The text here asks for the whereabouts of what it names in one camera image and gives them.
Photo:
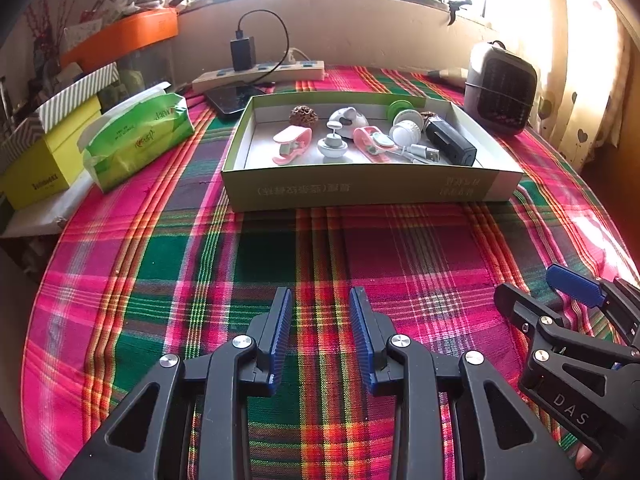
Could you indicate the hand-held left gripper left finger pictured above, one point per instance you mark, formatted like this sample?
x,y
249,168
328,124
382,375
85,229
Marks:
x,y
277,340

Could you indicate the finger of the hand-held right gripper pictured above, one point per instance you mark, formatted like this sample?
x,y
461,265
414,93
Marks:
x,y
575,285
520,307

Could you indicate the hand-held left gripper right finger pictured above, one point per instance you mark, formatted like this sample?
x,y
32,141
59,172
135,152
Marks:
x,y
362,345

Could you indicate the green white cardboard box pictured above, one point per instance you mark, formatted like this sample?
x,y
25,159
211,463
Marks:
x,y
375,190

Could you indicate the black rectangular device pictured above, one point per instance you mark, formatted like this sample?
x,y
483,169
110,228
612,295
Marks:
x,y
450,144

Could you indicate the pink plastic clip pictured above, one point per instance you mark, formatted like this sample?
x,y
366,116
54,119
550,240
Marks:
x,y
372,142
292,147

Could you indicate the grey round gadget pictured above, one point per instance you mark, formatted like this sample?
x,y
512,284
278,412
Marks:
x,y
332,149

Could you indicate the small brown walnut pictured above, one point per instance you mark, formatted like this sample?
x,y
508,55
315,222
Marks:
x,y
428,116

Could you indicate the large brown walnut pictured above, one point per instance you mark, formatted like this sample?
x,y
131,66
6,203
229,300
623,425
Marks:
x,y
303,115

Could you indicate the white egg-shaped gadget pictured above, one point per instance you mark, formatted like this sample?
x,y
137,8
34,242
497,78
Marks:
x,y
352,117

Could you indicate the person's right hand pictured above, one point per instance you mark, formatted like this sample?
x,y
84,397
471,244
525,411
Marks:
x,y
582,457

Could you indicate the plaid pink green tablecloth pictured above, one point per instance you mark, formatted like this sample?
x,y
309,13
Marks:
x,y
300,250

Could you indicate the grey small heater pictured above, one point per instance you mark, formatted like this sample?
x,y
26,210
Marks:
x,y
500,90

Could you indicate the black smartphone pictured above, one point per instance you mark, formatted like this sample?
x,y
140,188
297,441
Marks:
x,y
230,100

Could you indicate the green tissue pack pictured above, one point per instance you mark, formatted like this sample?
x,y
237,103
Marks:
x,y
135,135

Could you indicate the white power strip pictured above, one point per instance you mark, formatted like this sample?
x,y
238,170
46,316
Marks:
x,y
260,72

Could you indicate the white plug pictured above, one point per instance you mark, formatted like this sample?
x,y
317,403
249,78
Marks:
x,y
295,55

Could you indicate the black charger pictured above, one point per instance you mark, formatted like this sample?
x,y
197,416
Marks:
x,y
242,53

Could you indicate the yellow cardboard box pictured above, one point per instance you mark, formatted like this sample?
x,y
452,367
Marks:
x,y
45,165

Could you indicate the black clip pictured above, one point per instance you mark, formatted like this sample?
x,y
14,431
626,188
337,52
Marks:
x,y
457,6

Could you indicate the striped cardboard box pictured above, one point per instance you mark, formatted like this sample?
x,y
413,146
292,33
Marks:
x,y
85,85

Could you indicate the orange box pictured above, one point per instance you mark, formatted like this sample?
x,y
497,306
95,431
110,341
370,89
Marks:
x,y
125,35

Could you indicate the red branch decoration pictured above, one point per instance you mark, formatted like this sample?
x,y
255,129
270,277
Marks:
x,y
42,25

